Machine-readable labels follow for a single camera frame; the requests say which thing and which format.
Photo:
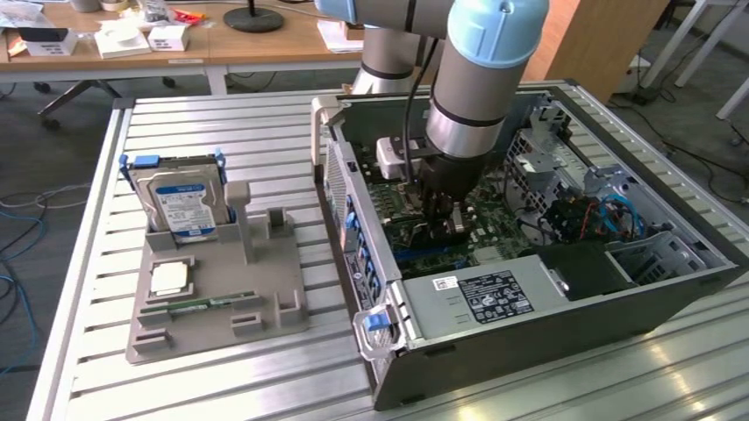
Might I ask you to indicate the wooden desk with white frame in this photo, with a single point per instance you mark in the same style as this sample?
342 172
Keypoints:
70 63

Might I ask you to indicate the blue case latch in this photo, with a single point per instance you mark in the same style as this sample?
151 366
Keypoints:
374 322

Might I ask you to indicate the dark grey open PC case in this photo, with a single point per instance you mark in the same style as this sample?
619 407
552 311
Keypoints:
527 351

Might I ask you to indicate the black round lamp base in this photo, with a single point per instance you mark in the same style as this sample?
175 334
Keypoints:
254 22

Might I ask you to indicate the white box with black lid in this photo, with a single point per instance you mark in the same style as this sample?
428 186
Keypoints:
53 46

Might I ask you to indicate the tape roll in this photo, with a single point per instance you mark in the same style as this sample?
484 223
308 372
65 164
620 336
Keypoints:
114 4

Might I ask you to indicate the black office chair base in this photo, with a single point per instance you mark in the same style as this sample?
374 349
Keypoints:
66 97

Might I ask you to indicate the red packet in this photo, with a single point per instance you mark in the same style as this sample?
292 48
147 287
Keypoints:
190 16

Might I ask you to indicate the black plastic air shroud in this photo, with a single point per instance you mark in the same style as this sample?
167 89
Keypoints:
585 272

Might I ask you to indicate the green motherboard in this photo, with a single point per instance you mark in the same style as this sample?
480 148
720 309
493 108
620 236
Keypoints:
497 223

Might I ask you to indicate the grey power supply unit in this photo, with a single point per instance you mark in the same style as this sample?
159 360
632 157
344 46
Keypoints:
438 316

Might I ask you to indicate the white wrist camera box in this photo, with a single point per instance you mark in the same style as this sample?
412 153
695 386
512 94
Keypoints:
392 162

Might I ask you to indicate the green RAM stick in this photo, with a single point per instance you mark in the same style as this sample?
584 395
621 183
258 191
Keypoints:
199 302

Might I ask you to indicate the grey plastic parts rack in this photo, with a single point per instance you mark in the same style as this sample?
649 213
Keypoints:
222 280

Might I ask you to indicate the wooden cabinet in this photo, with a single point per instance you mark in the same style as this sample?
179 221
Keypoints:
620 44

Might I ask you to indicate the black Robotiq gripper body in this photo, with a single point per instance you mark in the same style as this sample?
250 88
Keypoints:
453 175

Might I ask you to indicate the white paper stack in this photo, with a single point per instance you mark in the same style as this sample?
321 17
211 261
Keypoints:
337 41

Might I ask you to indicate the hard disk with blue caddy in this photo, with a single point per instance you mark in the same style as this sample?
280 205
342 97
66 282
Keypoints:
182 206

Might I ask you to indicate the CPU socket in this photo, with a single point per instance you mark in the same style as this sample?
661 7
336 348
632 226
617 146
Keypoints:
412 201

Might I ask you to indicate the grey cup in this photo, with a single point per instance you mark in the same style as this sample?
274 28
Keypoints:
86 5

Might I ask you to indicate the silver disk bay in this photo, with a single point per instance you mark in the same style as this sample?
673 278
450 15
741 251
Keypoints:
656 259

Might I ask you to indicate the blue expansion slot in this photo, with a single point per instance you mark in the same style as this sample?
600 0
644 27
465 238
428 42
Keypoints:
413 253

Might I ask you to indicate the perforated silver drive cage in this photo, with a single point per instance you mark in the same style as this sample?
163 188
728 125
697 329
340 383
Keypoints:
544 171

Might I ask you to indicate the brown cardboard box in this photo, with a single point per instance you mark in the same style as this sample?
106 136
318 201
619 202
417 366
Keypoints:
353 31

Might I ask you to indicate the white table frame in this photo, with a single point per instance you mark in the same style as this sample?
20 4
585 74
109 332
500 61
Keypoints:
667 57

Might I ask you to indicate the small white labelled box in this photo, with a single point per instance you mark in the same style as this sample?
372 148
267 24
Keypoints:
167 39

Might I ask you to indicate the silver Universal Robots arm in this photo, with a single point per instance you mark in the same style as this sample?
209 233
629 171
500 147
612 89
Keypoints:
474 87

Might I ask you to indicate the silver CPU chip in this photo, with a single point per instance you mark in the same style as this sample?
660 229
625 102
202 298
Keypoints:
170 278

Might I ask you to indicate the white box with round roll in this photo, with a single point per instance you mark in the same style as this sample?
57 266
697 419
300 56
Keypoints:
121 41

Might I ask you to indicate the black low-profile graphics card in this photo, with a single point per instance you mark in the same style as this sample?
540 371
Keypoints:
450 239

